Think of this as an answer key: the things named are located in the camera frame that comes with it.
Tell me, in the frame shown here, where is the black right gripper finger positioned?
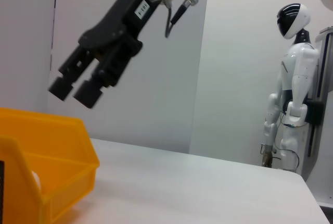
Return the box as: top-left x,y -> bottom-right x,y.
48,45 -> 92,102
73,39 -> 144,109

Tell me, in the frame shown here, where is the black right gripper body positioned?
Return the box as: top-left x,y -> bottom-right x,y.
79,0 -> 170,55

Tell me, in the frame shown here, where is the white paper ball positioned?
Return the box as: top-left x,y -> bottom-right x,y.
31,171 -> 43,191

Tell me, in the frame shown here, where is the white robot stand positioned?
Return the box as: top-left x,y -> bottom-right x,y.
303,26 -> 333,206

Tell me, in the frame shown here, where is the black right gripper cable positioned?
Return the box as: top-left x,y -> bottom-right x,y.
148,0 -> 200,39

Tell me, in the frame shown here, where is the black mesh pen holder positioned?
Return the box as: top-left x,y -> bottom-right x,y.
0,160 -> 5,219

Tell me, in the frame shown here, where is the yellow plastic bin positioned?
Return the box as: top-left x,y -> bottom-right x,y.
0,107 -> 100,224

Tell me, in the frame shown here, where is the white humanoid robot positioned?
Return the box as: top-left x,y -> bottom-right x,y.
261,3 -> 321,171

